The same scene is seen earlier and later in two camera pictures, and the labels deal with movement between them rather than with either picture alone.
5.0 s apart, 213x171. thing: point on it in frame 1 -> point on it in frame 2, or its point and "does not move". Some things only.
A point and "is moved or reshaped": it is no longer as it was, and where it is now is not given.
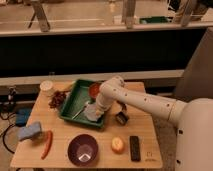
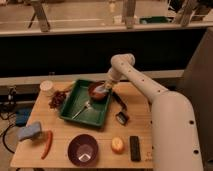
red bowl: (94, 89) does not move
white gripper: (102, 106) -> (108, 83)
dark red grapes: (57, 100) does not move
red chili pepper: (48, 146) does not move
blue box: (22, 116) does not move
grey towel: (91, 111) is moved or reshaped
